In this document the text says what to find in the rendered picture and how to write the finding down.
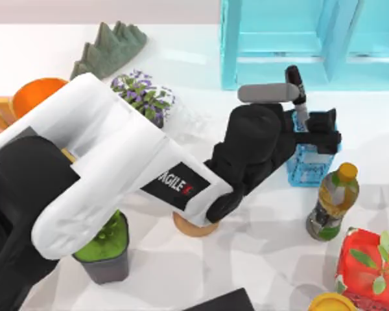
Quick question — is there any black and grey marker pen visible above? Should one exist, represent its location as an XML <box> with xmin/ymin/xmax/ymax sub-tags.
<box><xmin>285</xmin><ymin>64</ymin><xmax>311</xmax><ymax>133</ymax></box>

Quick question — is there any blue mesh basket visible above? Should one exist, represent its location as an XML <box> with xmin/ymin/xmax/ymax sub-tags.
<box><xmin>285</xmin><ymin>109</ymin><xmax>343</xmax><ymax>188</ymax></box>

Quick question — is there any yellow-capped green tea bottle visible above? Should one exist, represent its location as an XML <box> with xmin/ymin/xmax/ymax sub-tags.
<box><xmin>305</xmin><ymin>161</ymin><xmax>360</xmax><ymax>242</ymax></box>

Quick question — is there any pale grey rounded box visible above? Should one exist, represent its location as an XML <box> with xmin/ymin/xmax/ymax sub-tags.
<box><xmin>237</xmin><ymin>82</ymin><xmax>300</xmax><ymax>105</ymax></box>

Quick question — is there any light blue rack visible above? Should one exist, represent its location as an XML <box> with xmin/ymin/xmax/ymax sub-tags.
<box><xmin>219</xmin><ymin>0</ymin><xmax>389</xmax><ymax>91</ymax></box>

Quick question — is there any red pot with green plant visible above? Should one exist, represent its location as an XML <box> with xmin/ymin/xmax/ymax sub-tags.
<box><xmin>334</xmin><ymin>226</ymin><xmax>389</xmax><ymax>311</ymax></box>

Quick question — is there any round wooden coaster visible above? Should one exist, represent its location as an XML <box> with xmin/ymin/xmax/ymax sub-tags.
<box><xmin>172</xmin><ymin>212</ymin><xmax>220</xmax><ymax>238</ymax></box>

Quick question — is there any yellow round lid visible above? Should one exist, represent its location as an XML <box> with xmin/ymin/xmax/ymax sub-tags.
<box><xmin>307</xmin><ymin>292</ymin><xmax>359</xmax><ymax>311</ymax></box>

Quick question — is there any purple flower plant pot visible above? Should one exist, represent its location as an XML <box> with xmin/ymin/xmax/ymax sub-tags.
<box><xmin>110</xmin><ymin>68</ymin><xmax>178</xmax><ymax>129</ymax></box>

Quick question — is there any flat black board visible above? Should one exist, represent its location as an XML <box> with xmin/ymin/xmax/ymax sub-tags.
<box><xmin>184</xmin><ymin>287</ymin><xmax>256</xmax><ymax>311</ymax></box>

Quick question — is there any grey-green mountain ornament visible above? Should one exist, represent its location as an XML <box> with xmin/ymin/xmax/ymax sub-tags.
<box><xmin>69</xmin><ymin>21</ymin><xmax>148</xmax><ymax>81</ymax></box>

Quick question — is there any green plant in grey pot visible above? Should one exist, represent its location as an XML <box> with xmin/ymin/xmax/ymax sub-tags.
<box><xmin>71</xmin><ymin>209</ymin><xmax>131</xmax><ymax>286</ymax></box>

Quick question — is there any orange bowl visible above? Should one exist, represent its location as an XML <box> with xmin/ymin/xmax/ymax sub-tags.
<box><xmin>12</xmin><ymin>77</ymin><xmax>69</xmax><ymax>119</ymax></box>

